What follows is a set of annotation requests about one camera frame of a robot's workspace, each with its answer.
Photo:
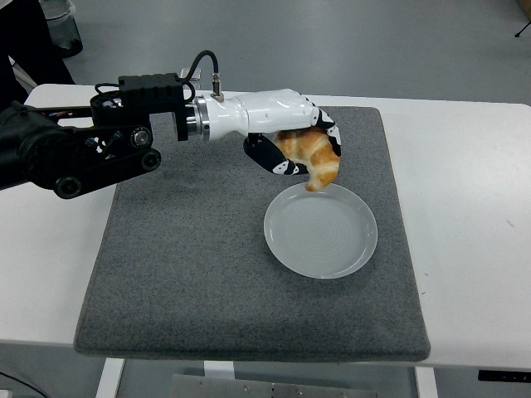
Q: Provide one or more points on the black table control panel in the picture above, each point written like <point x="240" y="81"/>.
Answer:
<point x="504" y="375"/>

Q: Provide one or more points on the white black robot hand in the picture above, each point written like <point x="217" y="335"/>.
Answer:
<point x="265" y="110"/>

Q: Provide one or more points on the grey felt mat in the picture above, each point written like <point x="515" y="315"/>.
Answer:
<point x="207" y="290"/>

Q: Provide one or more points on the golden croissant bread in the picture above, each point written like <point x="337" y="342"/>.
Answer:
<point x="321" y="161"/>

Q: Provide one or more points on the white table centre bracket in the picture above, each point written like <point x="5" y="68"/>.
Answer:
<point x="218" y="367"/>

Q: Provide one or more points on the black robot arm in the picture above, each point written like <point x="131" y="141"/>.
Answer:
<point x="62" y="153"/>

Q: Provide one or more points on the dark trash bin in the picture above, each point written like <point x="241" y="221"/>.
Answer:
<point x="64" y="29"/>

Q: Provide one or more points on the black tripod leg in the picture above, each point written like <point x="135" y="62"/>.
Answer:
<point x="522" y="31"/>

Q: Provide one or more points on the white table leg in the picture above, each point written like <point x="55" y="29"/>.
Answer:
<point x="110" y="375"/>
<point x="426" y="383"/>

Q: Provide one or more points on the grey metal plate with screws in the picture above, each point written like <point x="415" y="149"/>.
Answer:
<point x="269" y="389"/>

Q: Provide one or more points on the round grey plate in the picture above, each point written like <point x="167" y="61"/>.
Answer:
<point x="323" y="240"/>

